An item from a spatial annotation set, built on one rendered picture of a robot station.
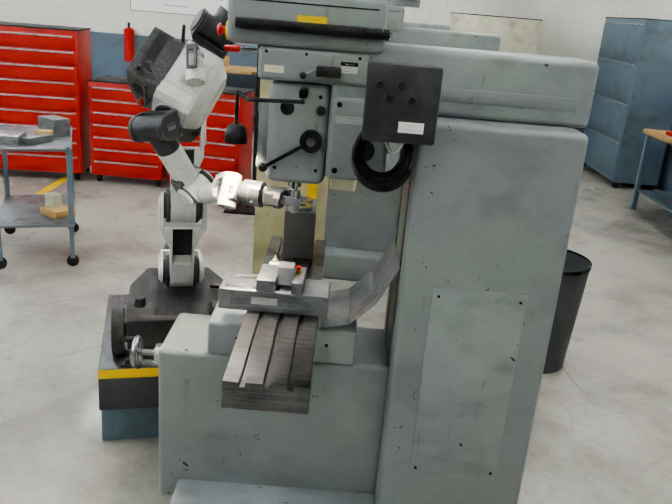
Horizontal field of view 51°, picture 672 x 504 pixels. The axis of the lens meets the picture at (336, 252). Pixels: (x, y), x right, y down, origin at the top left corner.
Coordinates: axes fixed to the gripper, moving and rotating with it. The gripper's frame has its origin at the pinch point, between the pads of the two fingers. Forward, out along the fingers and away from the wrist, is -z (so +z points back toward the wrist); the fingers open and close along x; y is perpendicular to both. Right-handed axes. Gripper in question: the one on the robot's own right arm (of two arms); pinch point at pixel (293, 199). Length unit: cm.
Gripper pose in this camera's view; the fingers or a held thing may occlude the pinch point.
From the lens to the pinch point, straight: 240.2
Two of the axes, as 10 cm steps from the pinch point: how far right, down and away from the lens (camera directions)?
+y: -0.9, 9.4, 3.3
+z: -9.6, -1.7, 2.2
